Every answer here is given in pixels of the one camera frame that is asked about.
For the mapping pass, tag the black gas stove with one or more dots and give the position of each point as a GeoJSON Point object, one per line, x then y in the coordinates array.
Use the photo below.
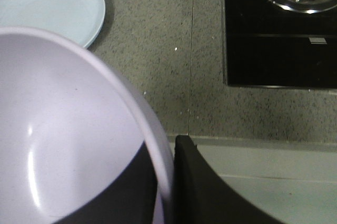
{"type": "Point", "coordinates": [281, 43]}

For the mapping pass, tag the light blue plate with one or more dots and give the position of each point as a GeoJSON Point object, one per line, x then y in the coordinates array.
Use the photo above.
{"type": "Point", "coordinates": [78, 20]}

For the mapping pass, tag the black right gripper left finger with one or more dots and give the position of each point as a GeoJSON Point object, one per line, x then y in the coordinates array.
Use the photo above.
{"type": "Point", "coordinates": [129, 199]}

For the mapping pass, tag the purple plastic bowl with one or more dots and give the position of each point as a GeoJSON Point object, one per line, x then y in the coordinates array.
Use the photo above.
{"type": "Point", "coordinates": [70, 125]}

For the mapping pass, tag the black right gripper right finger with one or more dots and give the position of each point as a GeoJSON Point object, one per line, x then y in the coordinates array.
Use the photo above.
{"type": "Point", "coordinates": [201, 196]}

